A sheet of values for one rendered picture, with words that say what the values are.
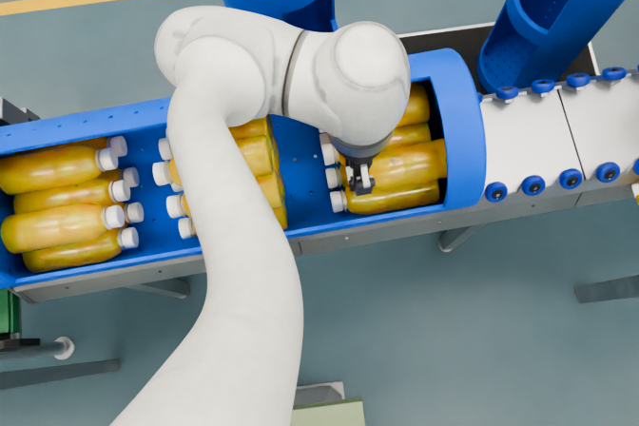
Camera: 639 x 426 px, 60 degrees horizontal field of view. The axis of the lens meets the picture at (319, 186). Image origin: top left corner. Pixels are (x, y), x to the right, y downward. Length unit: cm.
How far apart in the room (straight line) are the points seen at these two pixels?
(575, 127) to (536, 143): 9
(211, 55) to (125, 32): 196
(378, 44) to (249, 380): 37
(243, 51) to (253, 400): 38
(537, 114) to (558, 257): 101
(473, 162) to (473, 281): 123
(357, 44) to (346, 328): 157
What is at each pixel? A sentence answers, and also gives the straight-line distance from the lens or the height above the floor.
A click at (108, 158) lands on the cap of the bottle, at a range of 104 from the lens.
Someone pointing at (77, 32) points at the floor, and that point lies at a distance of 262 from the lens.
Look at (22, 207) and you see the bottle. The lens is 113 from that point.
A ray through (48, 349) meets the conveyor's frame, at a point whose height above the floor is 15.
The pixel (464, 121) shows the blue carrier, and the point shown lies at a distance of 89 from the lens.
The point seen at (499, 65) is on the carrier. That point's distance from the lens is 218.
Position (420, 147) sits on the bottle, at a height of 113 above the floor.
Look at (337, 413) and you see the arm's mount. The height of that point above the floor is 106.
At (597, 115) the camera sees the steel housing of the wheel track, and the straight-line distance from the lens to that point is 131.
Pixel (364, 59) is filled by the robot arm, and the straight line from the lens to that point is 55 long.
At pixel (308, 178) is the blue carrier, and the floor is 96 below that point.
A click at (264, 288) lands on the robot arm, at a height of 170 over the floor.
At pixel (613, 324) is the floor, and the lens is 224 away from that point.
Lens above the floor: 204
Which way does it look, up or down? 75 degrees down
